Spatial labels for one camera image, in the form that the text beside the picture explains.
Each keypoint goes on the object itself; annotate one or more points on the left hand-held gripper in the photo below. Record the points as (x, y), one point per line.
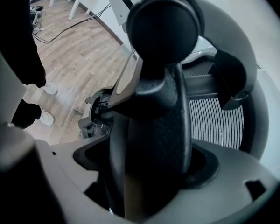
(117, 1)

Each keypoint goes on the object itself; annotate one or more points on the white desk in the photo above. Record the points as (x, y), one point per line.
(77, 2)

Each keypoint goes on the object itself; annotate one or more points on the person's white shoe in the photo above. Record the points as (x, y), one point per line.
(47, 118)
(50, 88)

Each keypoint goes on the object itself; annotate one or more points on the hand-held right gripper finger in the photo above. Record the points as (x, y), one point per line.
(7, 139)

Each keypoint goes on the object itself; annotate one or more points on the grey mesh office chair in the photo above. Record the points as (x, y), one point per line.
(226, 45)

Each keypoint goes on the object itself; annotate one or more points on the person's black trouser leg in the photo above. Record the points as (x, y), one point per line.
(28, 114)
(25, 43)

